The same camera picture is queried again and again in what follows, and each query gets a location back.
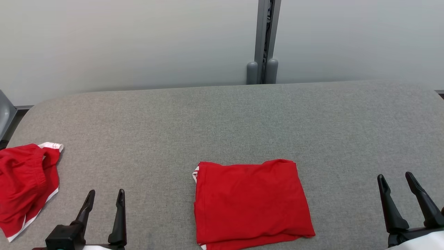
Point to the grey slanted partition frame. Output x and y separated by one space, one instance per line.
5 114

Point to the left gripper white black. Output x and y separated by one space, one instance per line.
104 248

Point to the red shirt with striped trim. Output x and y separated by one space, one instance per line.
249 201

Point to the grey metal partition post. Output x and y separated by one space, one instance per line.
259 34

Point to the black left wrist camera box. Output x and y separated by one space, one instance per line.
64 238

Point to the red shorts with white stripe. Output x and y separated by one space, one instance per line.
20 187

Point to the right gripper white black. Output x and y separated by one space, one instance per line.
423 241

